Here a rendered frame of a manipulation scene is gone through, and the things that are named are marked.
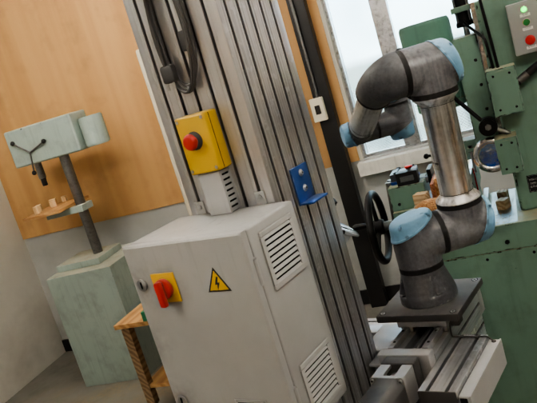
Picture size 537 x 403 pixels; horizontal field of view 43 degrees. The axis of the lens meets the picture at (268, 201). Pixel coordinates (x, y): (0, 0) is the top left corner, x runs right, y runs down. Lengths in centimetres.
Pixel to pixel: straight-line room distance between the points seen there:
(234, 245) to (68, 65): 326
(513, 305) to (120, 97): 274
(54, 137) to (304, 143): 261
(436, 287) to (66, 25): 320
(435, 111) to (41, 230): 358
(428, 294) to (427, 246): 12
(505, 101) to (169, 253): 128
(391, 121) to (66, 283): 256
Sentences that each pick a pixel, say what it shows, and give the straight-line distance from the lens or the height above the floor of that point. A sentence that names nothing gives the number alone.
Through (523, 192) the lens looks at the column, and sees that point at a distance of 247.
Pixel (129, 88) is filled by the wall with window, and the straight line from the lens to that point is 430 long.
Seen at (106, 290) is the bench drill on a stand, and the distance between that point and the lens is 404.
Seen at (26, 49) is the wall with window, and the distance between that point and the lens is 465.
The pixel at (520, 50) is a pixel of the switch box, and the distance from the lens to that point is 233.
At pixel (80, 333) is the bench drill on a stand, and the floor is 35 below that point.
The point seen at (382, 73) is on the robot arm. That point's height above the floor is 142.
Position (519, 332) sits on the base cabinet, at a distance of 254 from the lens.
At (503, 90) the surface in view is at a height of 123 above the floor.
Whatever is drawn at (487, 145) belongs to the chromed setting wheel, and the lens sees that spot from 241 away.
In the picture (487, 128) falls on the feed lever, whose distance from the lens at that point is 237.
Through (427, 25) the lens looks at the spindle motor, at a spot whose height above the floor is 149.
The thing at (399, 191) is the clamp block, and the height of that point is 94.
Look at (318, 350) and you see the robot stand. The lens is 152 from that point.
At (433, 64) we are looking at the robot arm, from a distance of 171.
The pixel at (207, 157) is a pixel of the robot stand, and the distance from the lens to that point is 152.
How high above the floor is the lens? 152
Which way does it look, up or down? 11 degrees down
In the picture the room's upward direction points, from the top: 17 degrees counter-clockwise
